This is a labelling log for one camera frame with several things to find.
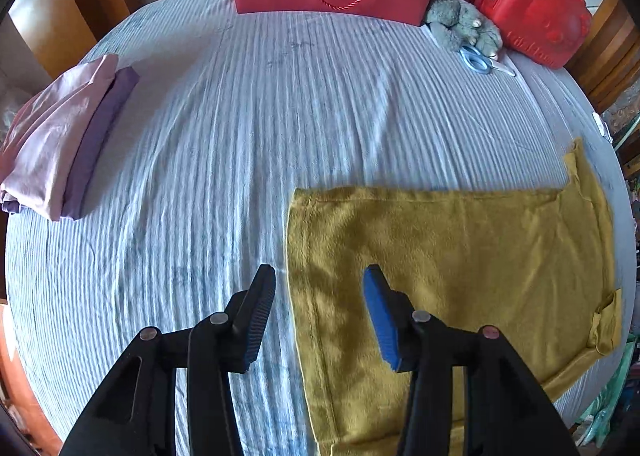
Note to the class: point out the grey plush toy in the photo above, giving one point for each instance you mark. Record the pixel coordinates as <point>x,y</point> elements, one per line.
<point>462,21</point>

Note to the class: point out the folded pink garment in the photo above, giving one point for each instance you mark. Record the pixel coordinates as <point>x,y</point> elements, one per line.
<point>47,136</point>

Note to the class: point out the mustard yellow garment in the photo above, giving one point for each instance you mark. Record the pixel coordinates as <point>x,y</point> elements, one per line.
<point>450,261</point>

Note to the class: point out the red hard-shell suitcase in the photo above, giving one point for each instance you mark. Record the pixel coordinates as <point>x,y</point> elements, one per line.
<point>530,1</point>

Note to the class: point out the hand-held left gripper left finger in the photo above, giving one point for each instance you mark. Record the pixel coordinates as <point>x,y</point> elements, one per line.
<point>260,308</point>

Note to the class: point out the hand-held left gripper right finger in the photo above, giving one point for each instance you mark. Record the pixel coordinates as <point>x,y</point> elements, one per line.
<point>381,316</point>

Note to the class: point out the folded purple garment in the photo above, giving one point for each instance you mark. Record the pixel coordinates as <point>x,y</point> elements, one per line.
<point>97,136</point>

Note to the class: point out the light blue striped bed sheet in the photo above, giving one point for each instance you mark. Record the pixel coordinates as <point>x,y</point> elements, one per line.
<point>225,146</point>

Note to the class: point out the small white device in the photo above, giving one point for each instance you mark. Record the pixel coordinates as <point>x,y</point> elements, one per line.
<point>601,125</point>

